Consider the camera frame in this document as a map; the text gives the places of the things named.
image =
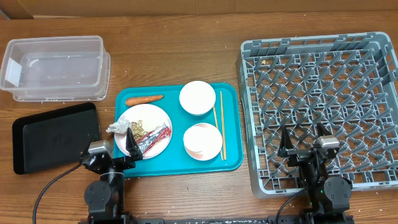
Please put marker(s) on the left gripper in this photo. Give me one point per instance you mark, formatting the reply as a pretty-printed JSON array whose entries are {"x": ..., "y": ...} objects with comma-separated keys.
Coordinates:
[{"x": 127, "y": 163}]

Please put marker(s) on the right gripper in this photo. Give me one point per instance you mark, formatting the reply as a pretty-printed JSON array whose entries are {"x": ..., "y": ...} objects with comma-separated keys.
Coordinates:
[{"x": 286, "y": 149}]

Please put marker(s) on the red snack wrapper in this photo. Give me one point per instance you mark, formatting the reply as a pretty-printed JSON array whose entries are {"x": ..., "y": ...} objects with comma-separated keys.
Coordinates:
[{"x": 149, "y": 140}]

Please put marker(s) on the foil ball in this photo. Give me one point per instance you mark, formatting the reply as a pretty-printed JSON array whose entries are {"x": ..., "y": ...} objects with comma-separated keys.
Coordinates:
[{"x": 119, "y": 127}]

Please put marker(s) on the pink plate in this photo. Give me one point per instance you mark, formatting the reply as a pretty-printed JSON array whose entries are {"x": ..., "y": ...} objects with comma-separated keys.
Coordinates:
[{"x": 151, "y": 117}]

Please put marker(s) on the pink bowl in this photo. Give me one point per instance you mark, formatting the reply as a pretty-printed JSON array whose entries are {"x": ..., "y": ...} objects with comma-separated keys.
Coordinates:
[{"x": 203, "y": 141}]

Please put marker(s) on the white bowl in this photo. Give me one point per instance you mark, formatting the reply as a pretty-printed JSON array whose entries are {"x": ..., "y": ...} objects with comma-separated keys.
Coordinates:
[{"x": 197, "y": 97}]

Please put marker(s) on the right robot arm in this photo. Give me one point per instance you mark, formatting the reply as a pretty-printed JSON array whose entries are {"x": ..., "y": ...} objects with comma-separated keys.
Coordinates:
[{"x": 329, "y": 195}]

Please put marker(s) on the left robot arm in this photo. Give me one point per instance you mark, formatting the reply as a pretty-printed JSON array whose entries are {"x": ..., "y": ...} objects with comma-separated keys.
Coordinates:
[{"x": 105, "y": 197}]

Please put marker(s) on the grey dishwasher rack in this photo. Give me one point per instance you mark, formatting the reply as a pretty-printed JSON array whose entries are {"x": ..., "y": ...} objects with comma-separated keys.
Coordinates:
[{"x": 346, "y": 82}]

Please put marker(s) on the peanut shells pile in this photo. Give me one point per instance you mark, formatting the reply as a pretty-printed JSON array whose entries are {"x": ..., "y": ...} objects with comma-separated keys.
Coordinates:
[{"x": 137, "y": 129}]

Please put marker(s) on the orange carrot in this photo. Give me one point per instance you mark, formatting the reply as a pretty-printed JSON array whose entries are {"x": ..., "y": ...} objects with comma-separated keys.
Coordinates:
[{"x": 142, "y": 100}]

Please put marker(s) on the black plastic tray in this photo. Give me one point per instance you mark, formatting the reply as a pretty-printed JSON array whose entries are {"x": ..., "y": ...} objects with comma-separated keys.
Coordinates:
[{"x": 53, "y": 138}]

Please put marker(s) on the teal serving tray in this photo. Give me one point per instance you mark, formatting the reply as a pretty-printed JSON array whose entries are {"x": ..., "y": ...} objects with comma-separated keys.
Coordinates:
[{"x": 174, "y": 159}]

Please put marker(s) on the clear plastic bin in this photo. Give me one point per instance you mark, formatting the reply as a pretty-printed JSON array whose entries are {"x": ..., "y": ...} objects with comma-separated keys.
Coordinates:
[{"x": 71, "y": 68}]

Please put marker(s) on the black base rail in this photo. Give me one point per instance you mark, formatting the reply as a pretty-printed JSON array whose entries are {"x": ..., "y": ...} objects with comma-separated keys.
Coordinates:
[{"x": 283, "y": 219}]

